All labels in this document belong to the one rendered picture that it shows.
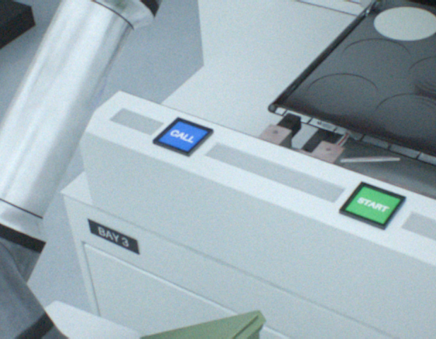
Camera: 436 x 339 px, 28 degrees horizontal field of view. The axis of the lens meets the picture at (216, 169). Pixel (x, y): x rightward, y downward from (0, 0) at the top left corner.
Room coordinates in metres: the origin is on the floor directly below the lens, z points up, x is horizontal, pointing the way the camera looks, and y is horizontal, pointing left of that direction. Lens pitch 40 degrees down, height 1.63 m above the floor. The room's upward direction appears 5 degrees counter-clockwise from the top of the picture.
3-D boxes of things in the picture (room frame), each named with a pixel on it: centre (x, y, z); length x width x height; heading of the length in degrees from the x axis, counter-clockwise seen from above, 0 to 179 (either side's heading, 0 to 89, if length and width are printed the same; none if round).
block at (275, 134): (0.91, -0.07, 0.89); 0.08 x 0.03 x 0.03; 143
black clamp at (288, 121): (0.96, -0.10, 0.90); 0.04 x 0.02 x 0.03; 143
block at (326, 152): (0.86, -0.13, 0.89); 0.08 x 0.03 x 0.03; 143
